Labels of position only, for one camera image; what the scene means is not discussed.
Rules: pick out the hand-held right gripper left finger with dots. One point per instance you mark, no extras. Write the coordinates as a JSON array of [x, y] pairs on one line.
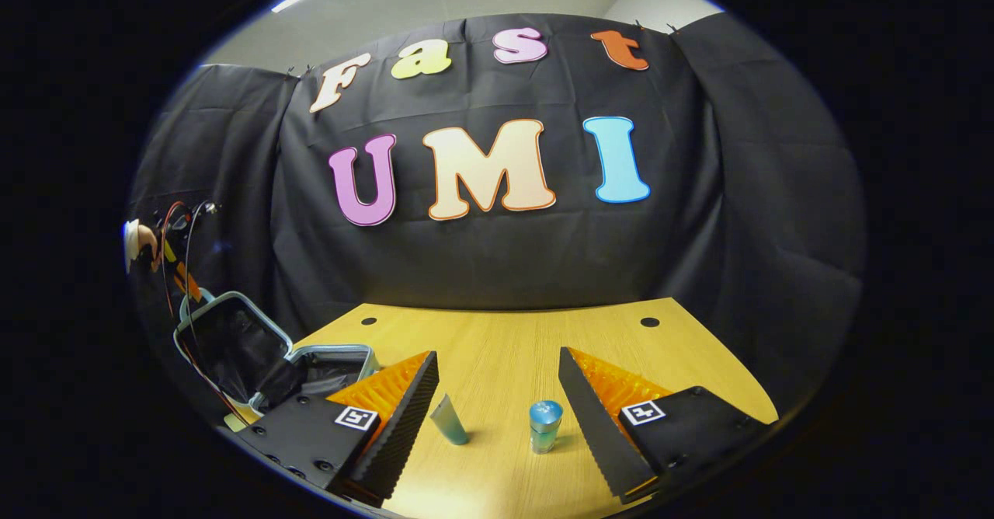
[[404, 418]]

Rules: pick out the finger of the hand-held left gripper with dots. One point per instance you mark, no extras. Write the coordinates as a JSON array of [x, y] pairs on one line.
[[188, 282]]

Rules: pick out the black backdrop cloth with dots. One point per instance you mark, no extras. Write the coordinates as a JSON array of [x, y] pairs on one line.
[[497, 255]]

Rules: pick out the blue capped clear bottle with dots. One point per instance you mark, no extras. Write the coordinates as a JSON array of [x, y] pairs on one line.
[[545, 426]]

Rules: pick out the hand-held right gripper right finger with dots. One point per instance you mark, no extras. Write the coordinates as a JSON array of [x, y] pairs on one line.
[[594, 426]]

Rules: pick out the small light blue suitcase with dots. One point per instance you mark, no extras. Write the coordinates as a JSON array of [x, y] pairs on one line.
[[233, 348]]

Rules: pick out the teal squeeze tube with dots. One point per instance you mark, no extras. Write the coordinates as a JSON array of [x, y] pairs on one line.
[[449, 419]]

